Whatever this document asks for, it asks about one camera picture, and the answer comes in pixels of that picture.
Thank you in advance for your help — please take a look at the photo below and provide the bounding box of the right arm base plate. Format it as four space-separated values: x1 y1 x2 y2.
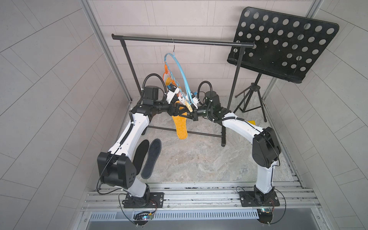
238 191 280 207

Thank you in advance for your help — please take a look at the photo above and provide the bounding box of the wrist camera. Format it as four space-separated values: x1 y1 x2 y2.
191 92 201 109
166 83 180 104

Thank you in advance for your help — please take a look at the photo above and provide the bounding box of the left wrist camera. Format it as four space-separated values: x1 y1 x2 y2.
166 83 180 104

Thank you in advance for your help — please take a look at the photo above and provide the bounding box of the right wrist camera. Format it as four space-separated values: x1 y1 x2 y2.
191 92 201 109

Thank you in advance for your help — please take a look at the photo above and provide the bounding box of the orange yellow shoe insole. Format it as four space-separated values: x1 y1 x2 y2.
172 116 188 140

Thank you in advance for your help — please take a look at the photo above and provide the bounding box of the black garment rack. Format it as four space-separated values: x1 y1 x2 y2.
111 34 255 147

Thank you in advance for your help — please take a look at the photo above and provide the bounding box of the dark grey shoe insole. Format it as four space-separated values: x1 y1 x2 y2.
141 139 162 179

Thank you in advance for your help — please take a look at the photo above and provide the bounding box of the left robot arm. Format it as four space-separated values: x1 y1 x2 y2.
96 73 193 206

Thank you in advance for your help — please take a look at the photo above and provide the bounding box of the black perforated music stand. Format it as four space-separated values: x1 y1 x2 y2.
226 7 340 123

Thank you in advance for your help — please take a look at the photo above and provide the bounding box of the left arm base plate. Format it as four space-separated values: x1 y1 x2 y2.
122 192 164 209

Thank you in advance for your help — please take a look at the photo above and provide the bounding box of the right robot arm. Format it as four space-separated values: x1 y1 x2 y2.
171 89 281 204

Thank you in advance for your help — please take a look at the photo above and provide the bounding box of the aluminium mounting rail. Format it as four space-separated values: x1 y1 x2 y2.
81 181 321 211

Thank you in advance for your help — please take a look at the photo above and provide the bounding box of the black shoe insole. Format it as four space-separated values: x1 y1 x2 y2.
132 140 150 174

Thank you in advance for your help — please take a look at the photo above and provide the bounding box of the blue multi-clip hanger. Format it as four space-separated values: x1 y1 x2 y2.
163 38 196 109

